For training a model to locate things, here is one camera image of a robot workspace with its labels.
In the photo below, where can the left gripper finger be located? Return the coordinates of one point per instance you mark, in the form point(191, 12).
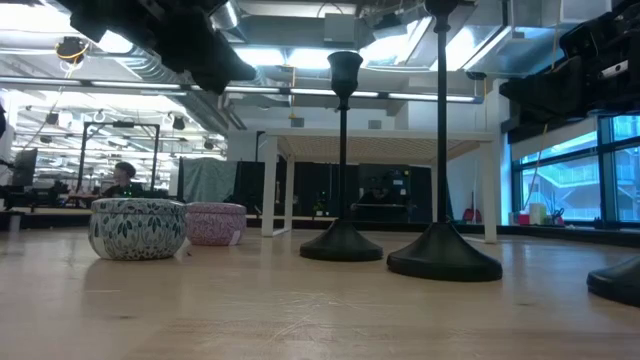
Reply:
point(210, 55)
point(214, 86)

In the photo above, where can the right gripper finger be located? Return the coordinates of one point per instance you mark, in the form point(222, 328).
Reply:
point(555, 90)

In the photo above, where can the pink candle tin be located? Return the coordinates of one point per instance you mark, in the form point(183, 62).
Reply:
point(217, 225)

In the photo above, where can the teal leaf patterned candle tin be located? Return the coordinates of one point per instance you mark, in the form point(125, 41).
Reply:
point(137, 230)

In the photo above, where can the tall black candlestick holder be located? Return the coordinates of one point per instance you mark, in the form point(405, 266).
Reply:
point(442, 255)

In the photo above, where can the short black candlestick holder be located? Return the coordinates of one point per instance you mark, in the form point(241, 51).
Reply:
point(342, 245)

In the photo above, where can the medium black candlestick holder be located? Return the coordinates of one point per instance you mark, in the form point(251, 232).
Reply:
point(620, 285)

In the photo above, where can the long ceiling light bar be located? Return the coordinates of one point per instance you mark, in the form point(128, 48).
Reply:
point(135, 85)

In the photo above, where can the grey cloth cover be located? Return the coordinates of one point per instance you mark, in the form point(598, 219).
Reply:
point(207, 185)

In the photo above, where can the black framed window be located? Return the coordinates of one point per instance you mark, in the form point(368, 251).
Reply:
point(606, 190)

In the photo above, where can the person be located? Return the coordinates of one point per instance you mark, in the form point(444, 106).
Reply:
point(124, 172)

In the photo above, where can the cup with scissors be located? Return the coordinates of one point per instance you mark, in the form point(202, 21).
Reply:
point(557, 218)

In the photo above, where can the grey ceiling junction box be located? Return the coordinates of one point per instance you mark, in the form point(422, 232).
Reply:
point(340, 27)

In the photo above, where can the small red box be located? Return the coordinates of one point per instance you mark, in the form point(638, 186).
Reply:
point(524, 220)

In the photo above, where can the black partition panels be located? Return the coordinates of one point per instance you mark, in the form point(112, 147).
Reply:
point(310, 185)

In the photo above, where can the red dustpan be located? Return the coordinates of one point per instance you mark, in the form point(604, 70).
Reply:
point(472, 215)

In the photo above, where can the small potted plant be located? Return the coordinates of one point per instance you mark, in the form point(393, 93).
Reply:
point(320, 207)

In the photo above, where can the white perforated shelf riser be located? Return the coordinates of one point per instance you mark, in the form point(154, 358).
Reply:
point(380, 135)

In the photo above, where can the black desktop monitor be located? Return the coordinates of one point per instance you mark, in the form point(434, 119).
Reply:
point(25, 167)

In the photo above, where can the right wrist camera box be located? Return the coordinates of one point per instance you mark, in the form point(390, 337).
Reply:
point(580, 40)

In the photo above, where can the black metal frame rig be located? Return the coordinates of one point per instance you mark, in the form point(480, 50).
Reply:
point(120, 124)

